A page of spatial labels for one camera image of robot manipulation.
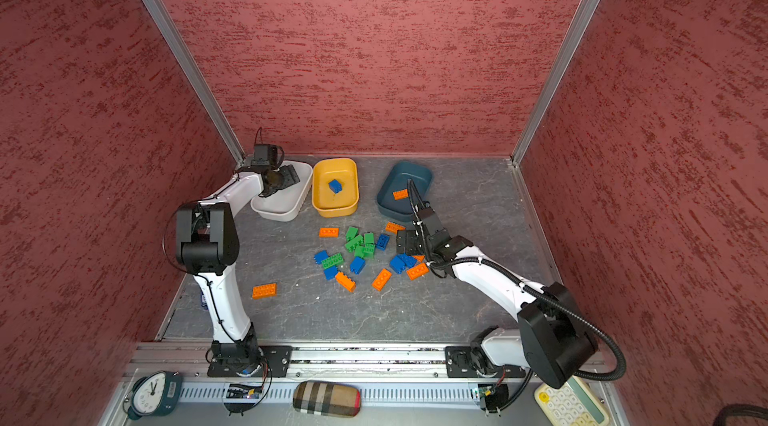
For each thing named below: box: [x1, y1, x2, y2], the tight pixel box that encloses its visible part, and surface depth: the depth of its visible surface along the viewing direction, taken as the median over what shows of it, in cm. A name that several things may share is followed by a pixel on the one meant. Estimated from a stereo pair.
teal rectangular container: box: [376, 161, 433, 221], surface depth 113 cm
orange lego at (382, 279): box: [371, 268, 393, 291], surface depth 89 cm
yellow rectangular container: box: [312, 157, 359, 218], surface depth 112 cm
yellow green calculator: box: [534, 376, 612, 426], surface depth 68 cm
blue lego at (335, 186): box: [328, 179, 343, 194], surface depth 112 cm
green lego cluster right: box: [362, 232, 376, 259], surface depth 94 cm
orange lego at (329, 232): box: [318, 227, 340, 238], surface depth 100 cm
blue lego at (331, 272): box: [323, 266, 339, 281], surface depth 91 cm
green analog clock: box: [128, 370, 182, 421], surface depth 68 cm
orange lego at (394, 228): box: [385, 222, 407, 234], surface depth 102 cm
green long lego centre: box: [345, 235, 364, 258], surface depth 96 cm
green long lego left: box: [322, 253, 344, 270], surface depth 93 cm
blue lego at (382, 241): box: [376, 234, 390, 251], surface depth 97 cm
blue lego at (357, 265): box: [350, 256, 366, 275], surface depth 94 cm
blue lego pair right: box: [389, 254, 417, 274], surface depth 91 cm
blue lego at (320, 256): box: [313, 250, 329, 265], surface depth 94 cm
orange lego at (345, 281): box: [336, 272, 357, 292], surface depth 88 cm
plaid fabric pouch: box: [292, 380, 362, 418], surface depth 68 cm
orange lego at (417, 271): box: [406, 262, 429, 281], surface depth 91 cm
